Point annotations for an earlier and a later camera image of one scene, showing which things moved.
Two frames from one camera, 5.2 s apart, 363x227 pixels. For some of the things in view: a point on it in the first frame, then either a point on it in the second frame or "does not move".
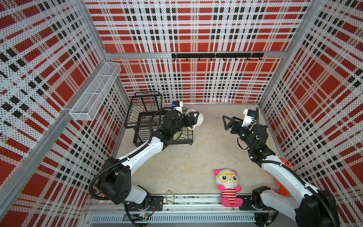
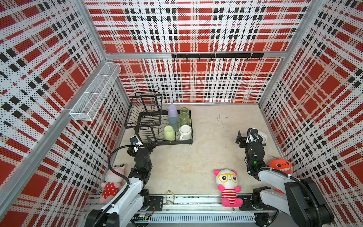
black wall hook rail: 218,55 does not move
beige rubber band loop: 166,199 does not move
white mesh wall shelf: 88,103 does not move
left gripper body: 181,123 -> 149,146
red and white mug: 199,121 -> 185,131
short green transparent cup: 184,109 does not move
